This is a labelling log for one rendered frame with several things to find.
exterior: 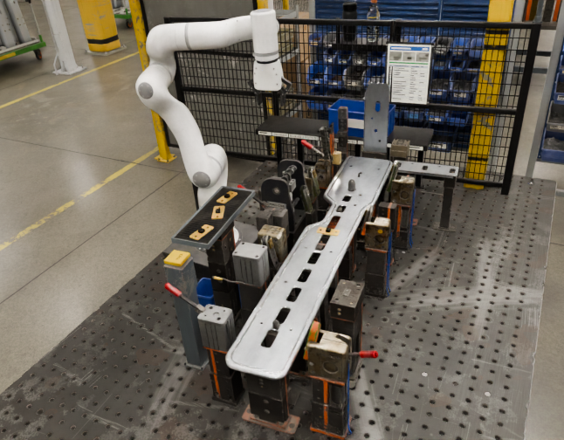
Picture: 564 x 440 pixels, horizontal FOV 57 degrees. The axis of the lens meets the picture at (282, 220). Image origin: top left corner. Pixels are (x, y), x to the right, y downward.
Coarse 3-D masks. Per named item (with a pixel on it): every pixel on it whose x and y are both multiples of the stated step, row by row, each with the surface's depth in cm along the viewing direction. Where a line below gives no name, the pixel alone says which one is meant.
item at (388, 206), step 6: (384, 204) 212; (390, 204) 212; (396, 204) 211; (384, 210) 211; (390, 210) 210; (378, 216) 214; (384, 216) 213; (390, 216) 211; (390, 228) 214; (390, 252) 221; (390, 258) 222; (390, 264) 223
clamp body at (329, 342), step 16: (320, 336) 144; (336, 336) 142; (320, 352) 139; (336, 352) 137; (320, 368) 142; (336, 368) 141; (320, 384) 146; (336, 384) 144; (320, 400) 150; (336, 400) 150; (320, 416) 154; (336, 416) 151; (320, 432) 157; (336, 432) 155
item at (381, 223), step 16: (368, 224) 192; (384, 224) 190; (368, 240) 195; (384, 240) 193; (368, 256) 199; (384, 256) 197; (368, 272) 204; (384, 272) 203; (368, 288) 209; (384, 288) 207
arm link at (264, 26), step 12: (252, 12) 171; (264, 12) 170; (252, 24) 173; (264, 24) 171; (276, 24) 175; (252, 36) 176; (264, 36) 173; (276, 36) 175; (264, 48) 175; (276, 48) 177
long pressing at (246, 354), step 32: (352, 160) 246; (384, 160) 244; (352, 192) 220; (320, 224) 200; (352, 224) 199; (288, 256) 184; (320, 256) 183; (288, 288) 169; (320, 288) 168; (256, 320) 157; (288, 320) 156; (256, 352) 146; (288, 352) 146
